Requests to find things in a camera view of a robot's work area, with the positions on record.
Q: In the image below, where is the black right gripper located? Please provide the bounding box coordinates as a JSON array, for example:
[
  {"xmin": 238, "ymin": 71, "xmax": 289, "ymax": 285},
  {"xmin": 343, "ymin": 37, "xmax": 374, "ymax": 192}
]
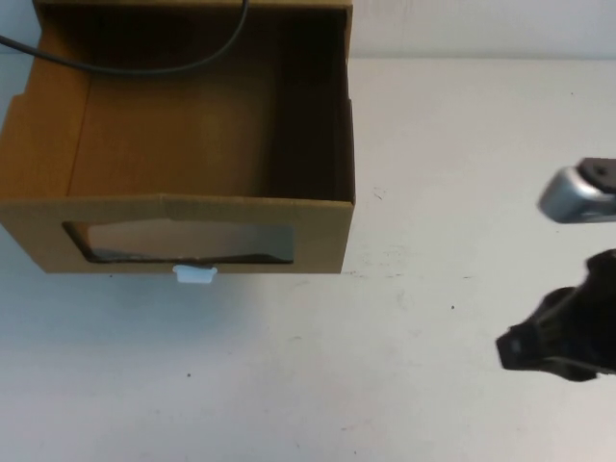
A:
[{"xmin": 495, "ymin": 248, "xmax": 616, "ymax": 382}]

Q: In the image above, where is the cardboard drawer with window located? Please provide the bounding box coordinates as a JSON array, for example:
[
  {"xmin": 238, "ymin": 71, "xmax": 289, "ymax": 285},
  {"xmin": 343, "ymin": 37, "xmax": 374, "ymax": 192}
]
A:
[{"xmin": 0, "ymin": 0, "xmax": 357, "ymax": 288}]

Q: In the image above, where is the brown cardboard shoe box shell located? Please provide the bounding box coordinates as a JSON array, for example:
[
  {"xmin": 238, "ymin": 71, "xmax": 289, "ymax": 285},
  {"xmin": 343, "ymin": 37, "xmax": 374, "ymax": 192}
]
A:
[{"xmin": 33, "ymin": 0, "xmax": 353, "ymax": 8}]

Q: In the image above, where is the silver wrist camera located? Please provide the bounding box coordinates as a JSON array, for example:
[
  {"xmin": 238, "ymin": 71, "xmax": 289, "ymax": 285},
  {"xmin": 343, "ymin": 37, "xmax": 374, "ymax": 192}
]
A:
[{"xmin": 537, "ymin": 158, "xmax": 616, "ymax": 226}]

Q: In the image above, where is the white plastic drawer handle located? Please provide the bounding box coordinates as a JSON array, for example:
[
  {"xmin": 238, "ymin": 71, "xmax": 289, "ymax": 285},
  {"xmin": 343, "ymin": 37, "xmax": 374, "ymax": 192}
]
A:
[{"xmin": 173, "ymin": 264, "xmax": 218, "ymax": 288}]

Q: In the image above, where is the black cable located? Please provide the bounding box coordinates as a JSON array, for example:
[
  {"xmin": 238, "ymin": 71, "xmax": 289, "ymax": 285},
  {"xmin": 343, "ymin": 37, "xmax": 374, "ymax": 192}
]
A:
[{"xmin": 0, "ymin": 0, "xmax": 251, "ymax": 77}]

